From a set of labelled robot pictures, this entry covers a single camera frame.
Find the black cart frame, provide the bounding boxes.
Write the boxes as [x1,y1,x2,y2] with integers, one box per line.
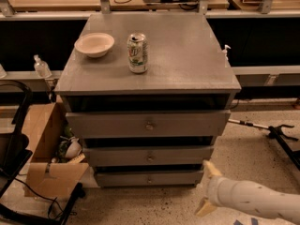
[0,80,33,197]

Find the grey wooden drawer cabinet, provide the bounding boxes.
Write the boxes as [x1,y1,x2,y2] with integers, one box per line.
[55,12,240,176]

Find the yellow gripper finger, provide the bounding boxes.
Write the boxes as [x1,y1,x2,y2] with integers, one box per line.
[203,160,222,178]
[195,198,217,218]

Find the black metal stand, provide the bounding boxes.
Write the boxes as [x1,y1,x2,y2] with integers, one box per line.
[229,119,300,170]

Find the white pump bottle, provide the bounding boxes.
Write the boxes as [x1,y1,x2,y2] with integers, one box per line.
[222,44,231,60]

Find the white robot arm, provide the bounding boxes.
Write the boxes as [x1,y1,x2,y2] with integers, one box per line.
[196,160,300,225]

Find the clear sanitizer bottle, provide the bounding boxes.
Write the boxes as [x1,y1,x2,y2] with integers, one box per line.
[34,54,52,79]

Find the grey top drawer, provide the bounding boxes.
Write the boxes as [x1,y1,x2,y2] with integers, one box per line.
[67,111,230,139]

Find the white cup in box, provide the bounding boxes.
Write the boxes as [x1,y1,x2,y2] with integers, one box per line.
[65,137,82,159]

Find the grey bottom drawer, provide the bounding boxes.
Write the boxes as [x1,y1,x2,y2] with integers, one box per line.
[95,170,203,188]

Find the white bowl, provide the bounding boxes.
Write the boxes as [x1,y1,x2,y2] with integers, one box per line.
[74,33,114,58]

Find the grey drawer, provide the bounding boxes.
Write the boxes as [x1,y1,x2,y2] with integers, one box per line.
[95,170,203,188]
[67,111,230,139]
[83,146,214,167]

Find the grey middle drawer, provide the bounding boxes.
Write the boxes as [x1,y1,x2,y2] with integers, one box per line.
[83,146,214,167]

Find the black floor cable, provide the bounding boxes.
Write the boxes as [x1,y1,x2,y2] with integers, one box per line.
[12,175,78,222]

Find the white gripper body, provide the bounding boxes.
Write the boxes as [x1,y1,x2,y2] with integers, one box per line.
[207,176,233,208]

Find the brown cardboard box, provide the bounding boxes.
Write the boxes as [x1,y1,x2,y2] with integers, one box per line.
[22,103,88,198]

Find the green white soda can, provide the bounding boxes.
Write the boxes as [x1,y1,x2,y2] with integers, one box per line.
[127,33,148,74]

